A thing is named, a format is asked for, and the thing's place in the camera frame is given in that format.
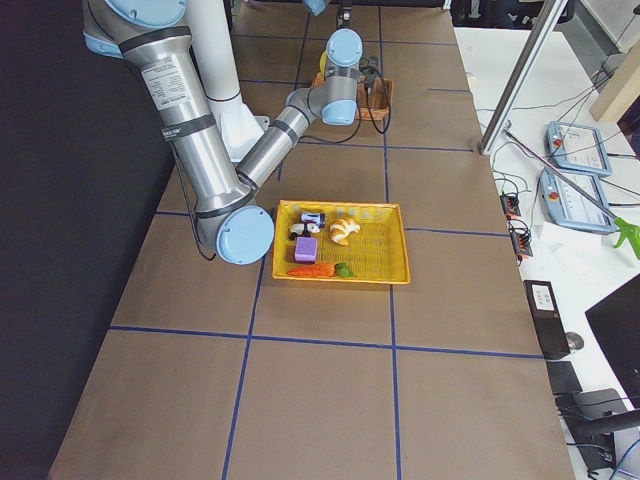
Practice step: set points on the yellow tape roll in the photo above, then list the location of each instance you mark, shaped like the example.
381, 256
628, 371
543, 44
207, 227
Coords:
323, 63

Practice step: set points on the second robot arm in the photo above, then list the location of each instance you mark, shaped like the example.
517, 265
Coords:
344, 10

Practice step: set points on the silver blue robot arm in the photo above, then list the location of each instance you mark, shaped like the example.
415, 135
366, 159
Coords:
183, 52

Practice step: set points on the yellow plastic basket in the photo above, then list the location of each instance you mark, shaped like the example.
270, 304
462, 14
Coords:
377, 254

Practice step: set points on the brown wicker basket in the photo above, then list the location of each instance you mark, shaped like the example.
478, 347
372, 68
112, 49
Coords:
374, 105

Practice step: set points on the purple cube block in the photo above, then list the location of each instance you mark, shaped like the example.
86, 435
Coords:
305, 249

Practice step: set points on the toy croissant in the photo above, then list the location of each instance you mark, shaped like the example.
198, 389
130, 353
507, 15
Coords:
341, 229

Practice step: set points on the blue white toy car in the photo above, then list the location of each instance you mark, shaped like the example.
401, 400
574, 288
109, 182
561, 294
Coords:
316, 218

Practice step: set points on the black white toy figure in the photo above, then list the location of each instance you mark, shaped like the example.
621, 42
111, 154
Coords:
303, 230

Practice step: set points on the toy carrot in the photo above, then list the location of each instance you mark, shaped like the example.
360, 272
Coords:
322, 270

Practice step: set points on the orange black connector upper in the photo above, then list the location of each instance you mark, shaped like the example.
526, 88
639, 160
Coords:
510, 205

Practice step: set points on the orange black connector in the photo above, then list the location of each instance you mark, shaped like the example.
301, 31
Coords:
520, 236
510, 205

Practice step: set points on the orange black connector lower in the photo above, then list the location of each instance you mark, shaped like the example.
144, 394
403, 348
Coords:
520, 236

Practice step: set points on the white pillar with base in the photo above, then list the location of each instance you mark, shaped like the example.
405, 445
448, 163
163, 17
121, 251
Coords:
240, 129

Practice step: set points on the black box with label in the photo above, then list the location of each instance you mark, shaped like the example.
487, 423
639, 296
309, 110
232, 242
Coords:
546, 318

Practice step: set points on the lower teach pendant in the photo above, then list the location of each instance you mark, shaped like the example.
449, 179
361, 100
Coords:
568, 208

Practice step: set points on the teach pendant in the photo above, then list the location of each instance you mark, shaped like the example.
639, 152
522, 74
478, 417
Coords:
568, 208
578, 148

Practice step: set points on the upper teach pendant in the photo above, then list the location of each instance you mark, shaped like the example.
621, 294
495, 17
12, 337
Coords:
578, 148

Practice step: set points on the black monitor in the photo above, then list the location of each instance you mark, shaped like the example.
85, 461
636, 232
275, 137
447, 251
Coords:
614, 321

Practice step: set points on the reacher grabber stick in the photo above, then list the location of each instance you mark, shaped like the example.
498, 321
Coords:
628, 232

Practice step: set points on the aluminium frame post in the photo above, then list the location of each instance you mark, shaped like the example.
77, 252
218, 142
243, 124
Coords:
547, 19

